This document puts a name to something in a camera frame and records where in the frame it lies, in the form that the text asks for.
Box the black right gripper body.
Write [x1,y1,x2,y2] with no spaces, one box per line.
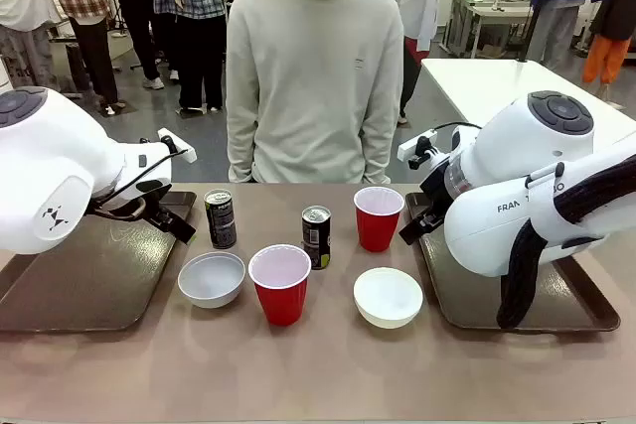
[419,178,451,227]

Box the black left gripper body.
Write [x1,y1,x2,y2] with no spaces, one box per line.
[141,193,180,231]

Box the red plastic cup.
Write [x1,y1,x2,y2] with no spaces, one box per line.
[353,186,405,253]
[247,243,313,328]

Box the black Pepsi can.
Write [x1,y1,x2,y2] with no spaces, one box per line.
[204,189,238,249]

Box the bluish white bowl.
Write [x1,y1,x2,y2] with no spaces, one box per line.
[177,251,247,310]

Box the cream white bowl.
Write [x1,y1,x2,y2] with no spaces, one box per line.
[353,266,425,330]

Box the black can yellow label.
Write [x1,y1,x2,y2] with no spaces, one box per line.
[300,205,333,271]

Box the person's right forearm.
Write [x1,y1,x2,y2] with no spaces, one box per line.
[226,110,260,185]

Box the person's left forearm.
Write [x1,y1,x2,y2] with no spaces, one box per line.
[359,110,398,185]

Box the brown plastic tray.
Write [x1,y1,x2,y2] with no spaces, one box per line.
[0,190,198,334]
[403,190,622,332]

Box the person in beige sweater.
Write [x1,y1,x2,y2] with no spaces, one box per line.
[225,0,405,185]

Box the background white workbench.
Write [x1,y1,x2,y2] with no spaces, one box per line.
[448,0,537,59]

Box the person in grey hoodie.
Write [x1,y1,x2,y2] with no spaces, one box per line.
[114,0,166,91]

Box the black pole stand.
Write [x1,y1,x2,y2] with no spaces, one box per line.
[518,0,553,66]

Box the person in orange trousers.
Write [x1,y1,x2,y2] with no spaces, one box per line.
[581,0,636,86]

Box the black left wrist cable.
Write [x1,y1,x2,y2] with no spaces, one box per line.
[90,147,191,208]

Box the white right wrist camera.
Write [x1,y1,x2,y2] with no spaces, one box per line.
[397,129,439,170]

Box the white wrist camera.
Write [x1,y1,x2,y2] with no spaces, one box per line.
[157,127,197,164]
[397,129,439,170]

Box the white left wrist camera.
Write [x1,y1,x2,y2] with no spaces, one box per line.
[157,127,197,164]

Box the white velcro strap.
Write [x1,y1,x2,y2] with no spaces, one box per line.
[523,162,566,200]

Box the black braided cable sleeve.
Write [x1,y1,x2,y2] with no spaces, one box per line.
[496,153,636,331]

